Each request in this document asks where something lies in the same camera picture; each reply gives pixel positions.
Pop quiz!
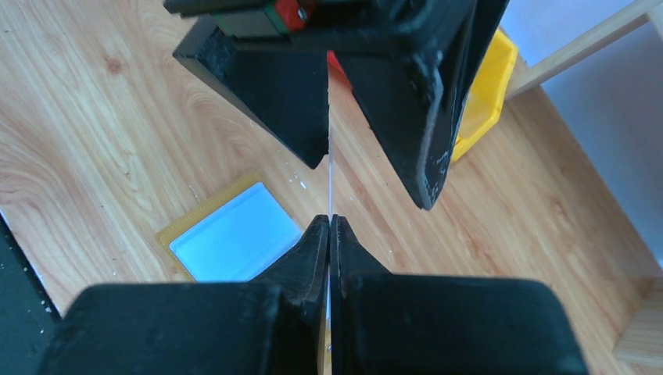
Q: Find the red plastic bin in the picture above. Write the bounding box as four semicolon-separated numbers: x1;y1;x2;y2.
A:
327;51;352;90

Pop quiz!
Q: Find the yellow plastic bin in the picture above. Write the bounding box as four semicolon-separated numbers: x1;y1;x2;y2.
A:
452;29;518;163

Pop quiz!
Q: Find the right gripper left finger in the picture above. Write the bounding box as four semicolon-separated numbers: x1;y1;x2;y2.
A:
38;215;329;374

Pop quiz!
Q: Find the yellow leather card holder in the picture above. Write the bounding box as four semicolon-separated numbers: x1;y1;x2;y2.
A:
156;172;303;282

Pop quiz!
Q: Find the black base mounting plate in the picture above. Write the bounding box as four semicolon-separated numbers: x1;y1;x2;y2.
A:
1;220;60;374

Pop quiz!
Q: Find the silver striped credit card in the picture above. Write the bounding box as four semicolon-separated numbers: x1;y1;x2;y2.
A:
324;125;335;374

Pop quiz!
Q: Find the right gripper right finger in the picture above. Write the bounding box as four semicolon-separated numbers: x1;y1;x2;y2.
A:
329;216;588;374

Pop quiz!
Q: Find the wooden shelf unit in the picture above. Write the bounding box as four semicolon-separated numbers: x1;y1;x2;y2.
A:
504;0;663;370

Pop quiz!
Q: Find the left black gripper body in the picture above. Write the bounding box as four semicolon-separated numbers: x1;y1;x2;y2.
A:
163;0;476;55

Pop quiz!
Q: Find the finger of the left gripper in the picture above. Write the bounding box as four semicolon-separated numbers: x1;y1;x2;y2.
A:
336;1;507;210
173;17;329;169

